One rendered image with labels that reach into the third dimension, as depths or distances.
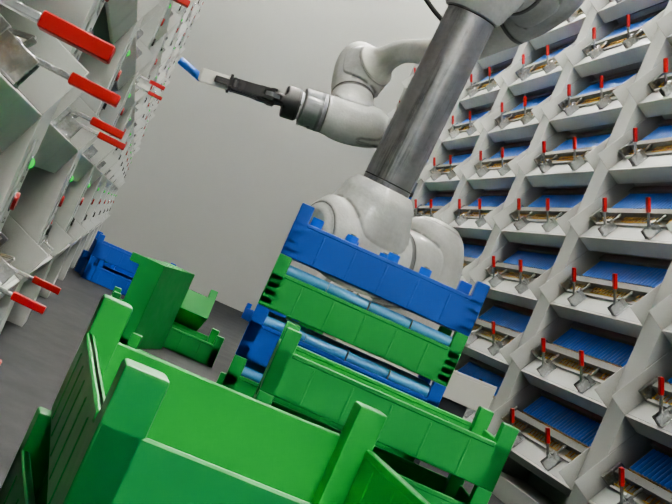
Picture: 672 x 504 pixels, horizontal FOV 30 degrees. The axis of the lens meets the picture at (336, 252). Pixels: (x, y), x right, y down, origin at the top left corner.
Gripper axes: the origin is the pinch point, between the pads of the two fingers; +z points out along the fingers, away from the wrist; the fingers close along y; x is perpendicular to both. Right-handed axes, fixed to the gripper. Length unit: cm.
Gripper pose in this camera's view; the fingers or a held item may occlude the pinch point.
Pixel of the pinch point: (214, 78)
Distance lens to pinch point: 287.2
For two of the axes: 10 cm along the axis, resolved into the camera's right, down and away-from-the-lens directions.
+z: -9.5, -2.8, -1.6
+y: -1.6, -0.4, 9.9
